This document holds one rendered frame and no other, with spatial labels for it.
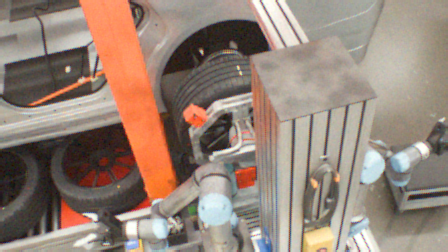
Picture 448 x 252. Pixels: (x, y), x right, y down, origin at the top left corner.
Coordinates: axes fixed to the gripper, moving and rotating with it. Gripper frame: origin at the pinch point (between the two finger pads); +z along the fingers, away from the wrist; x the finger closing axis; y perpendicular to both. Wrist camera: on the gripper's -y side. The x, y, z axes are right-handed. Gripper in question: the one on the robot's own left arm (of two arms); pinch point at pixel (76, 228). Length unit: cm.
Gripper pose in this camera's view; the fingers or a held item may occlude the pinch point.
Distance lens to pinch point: 204.1
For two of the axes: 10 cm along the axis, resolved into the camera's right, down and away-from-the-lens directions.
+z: -10.0, 0.6, 0.5
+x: 0.0, -6.5, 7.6
